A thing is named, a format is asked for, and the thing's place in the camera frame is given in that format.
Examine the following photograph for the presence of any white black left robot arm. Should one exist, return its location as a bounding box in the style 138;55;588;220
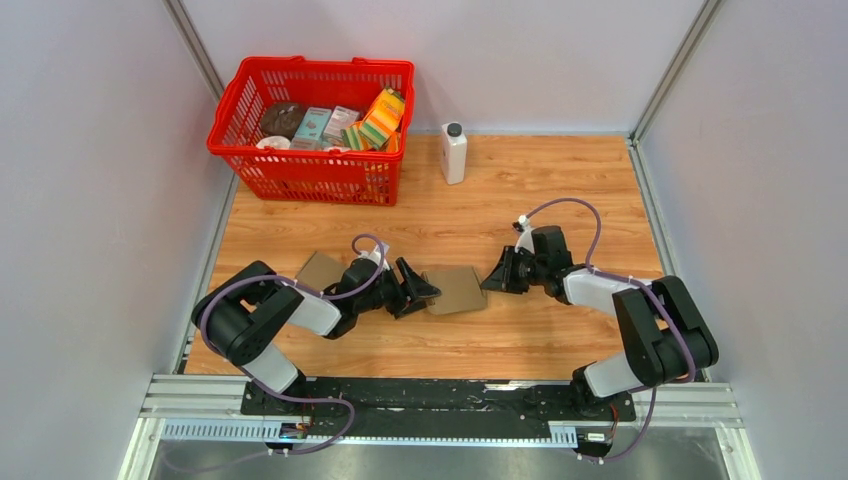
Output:
191;254;441;415

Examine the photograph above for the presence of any red plastic shopping basket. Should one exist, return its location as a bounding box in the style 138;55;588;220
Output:
206;56;416;206

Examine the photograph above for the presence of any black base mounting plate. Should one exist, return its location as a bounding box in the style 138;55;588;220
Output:
240;377;636;440

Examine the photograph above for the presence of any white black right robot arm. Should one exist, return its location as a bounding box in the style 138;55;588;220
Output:
481;226;719;419

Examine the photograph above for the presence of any white bottle black cap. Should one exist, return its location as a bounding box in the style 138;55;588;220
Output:
440;122;468;185

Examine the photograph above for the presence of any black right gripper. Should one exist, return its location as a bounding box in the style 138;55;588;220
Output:
480;245;547;295

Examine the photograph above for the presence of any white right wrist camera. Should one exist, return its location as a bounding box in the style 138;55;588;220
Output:
512;215;535;254

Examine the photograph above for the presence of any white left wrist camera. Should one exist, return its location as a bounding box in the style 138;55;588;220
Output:
360;241;391;271

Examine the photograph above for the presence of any white round lid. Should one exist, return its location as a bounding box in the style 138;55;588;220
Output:
256;135;291;150

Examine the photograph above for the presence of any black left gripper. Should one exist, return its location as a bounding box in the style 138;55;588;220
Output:
355;257;441;319

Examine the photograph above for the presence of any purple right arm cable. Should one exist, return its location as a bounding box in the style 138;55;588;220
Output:
523;197;698;464

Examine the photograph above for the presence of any grey pink snack box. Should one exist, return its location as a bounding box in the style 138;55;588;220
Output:
321;106;361;146

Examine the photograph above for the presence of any aluminium frame rail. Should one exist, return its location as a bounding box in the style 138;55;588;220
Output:
119;374;760;479

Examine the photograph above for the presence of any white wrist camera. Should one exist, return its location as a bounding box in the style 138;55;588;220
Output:
512;215;535;254
360;241;391;271

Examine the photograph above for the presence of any brown cardboard box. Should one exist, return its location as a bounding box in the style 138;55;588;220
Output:
295;251;347;291

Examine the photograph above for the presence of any teal snack box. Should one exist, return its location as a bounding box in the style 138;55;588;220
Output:
289;107;333;151

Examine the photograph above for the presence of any green striped packet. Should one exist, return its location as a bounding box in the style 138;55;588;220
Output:
341;121;372;151

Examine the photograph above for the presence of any brown round bag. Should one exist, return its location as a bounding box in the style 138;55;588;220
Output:
259;102;307;139

